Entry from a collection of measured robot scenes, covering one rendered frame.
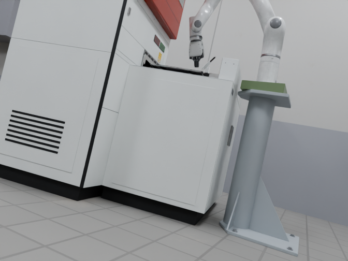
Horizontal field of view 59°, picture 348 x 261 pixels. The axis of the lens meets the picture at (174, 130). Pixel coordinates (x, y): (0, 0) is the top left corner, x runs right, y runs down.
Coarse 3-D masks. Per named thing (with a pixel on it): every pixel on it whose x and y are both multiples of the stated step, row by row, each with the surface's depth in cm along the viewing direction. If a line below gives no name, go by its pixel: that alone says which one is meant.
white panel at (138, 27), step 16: (128, 0) 166; (128, 16) 170; (144, 16) 189; (128, 32) 174; (144, 32) 194; (160, 32) 219; (112, 48) 165; (128, 48) 178; (144, 48) 199; (160, 48) 225; (160, 64) 233
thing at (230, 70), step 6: (222, 60) 175; (228, 60) 174; (234, 60) 174; (222, 66) 175; (228, 66) 174; (234, 66) 173; (222, 72) 175; (228, 72) 174; (234, 72) 173; (240, 72) 197; (222, 78) 174; (228, 78) 173; (234, 78) 173; (240, 78) 205; (234, 84) 176; (240, 84) 215; (240, 90) 224
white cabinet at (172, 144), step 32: (128, 96) 181; (160, 96) 176; (192, 96) 171; (224, 96) 167; (128, 128) 179; (160, 128) 174; (192, 128) 169; (224, 128) 171; (128, 160) 177; (160, 160) 172; (192, 160) 168; (224, 160) 211; (128, 192) 175; (160, 192) 170; (192, 192) 166; (192, 224) 168
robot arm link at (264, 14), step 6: (252, 0) 195; (258, 0) 192; (264, 0) 191; (258, 6) 192; (264, 6) 190; (270, 6) 192; (258, 12) 193; (264, 12) 191; (270, 12) 192; (258, 18) 196; (264, 18) 194; (264, 24) 196
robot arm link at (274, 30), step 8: (272, 24) 180; (280, 24) 179; (264, 32) 185; (272, 32) 181; (280, 32) 180; (264, 40) 187; (272, 40) 184; (280, 40) 183; (264, 48) 188; (272, 48) 184; (280, 48) 185; (280, 56) 187
